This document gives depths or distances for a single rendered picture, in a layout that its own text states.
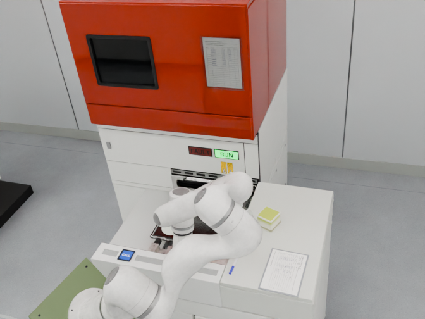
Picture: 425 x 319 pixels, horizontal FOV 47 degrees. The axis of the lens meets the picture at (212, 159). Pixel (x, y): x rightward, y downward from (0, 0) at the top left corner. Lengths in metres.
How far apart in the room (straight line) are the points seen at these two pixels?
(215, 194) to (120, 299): 0.44
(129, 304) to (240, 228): 0.41
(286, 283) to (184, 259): 0.56
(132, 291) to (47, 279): 2.01
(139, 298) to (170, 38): 1.03
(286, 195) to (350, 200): 1.54
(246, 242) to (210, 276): 0.57
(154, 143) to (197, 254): 1.08
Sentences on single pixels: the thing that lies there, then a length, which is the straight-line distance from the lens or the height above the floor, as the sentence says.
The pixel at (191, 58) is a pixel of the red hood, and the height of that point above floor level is 1.59.
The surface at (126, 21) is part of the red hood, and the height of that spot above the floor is 1.74.
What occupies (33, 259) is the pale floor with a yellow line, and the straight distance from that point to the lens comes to 3.65.
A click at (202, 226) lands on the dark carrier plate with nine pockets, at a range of 2.19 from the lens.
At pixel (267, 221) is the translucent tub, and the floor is 1.02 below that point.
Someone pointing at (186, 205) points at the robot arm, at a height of 1.33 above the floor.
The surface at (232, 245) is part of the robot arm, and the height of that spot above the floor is 1.41.
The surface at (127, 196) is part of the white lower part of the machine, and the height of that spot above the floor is 0.74.
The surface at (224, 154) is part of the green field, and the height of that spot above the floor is 1.10.
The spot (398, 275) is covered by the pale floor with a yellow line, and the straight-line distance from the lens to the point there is 3.26.
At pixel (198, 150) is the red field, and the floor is 1.10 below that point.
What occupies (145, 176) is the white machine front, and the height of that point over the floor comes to 0.90.
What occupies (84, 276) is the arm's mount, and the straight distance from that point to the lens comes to 1.90.
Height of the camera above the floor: 2.39
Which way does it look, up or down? 35 degrees down
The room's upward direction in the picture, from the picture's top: 6 degrees counter-clockwise
